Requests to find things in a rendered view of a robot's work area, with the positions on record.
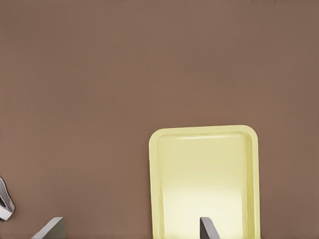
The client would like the shiny silver metal object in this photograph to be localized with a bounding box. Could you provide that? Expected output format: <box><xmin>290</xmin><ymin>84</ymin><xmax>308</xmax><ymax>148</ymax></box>
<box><xmin>0</xmin><ymin>176</ymin><xmax>16</xmax><ymax>223</ymax></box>

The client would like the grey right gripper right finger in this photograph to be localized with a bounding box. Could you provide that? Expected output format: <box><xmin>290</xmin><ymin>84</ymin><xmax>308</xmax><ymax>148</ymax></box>
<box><xmin>200</xmin><ymin>217</ymin><xmax>221</xmax><ymax>239</ymax></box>

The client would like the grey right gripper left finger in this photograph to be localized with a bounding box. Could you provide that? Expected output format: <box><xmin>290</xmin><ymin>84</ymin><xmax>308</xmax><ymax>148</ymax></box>
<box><xmin>31</xmin><ymin>216</ymin><xmax>66</xmax><ymax>239</ymax></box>

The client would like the pale yellow rectangular tray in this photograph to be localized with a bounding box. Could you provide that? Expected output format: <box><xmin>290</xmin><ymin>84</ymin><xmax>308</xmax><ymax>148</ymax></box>
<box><xmin>149</xmin><ymin>124</ymin><xmax>262</xmax><ymax>239</ymax></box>

